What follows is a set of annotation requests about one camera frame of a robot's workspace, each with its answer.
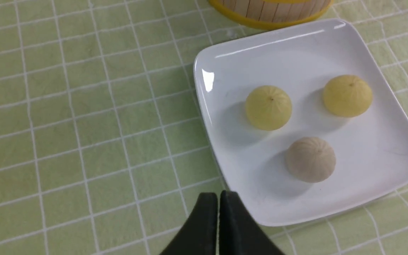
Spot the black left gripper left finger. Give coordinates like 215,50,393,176
161,192,219,255

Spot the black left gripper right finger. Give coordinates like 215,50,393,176
219,190,284,255

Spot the white steamed bun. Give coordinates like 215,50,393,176
285,137,336,183

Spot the yellow steamed bun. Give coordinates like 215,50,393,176
245,85,293,131
322,74,373,118

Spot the white square plate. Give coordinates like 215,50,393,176
194,18,408,226

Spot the green checkered tablecloth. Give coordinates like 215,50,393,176
0,0,408,255

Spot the bamboo steamer basket yellow rim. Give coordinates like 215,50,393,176
209,0,334,30

